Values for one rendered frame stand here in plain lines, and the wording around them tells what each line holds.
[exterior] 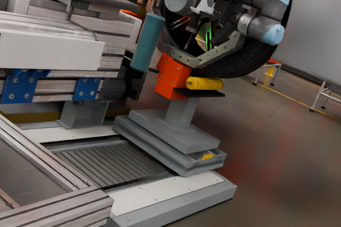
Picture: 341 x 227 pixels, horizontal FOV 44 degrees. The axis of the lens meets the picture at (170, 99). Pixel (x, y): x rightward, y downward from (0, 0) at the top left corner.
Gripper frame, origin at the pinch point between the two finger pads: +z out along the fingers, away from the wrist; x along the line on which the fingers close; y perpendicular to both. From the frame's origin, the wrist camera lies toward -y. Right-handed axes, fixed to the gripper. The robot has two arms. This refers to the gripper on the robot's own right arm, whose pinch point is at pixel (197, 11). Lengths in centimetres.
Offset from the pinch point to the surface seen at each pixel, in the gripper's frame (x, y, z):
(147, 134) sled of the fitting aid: -28, -67, 23
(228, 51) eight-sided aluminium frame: -21.6, -12.3, -6.8
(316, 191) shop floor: -128, -83, -42
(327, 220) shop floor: -95, -83, -60
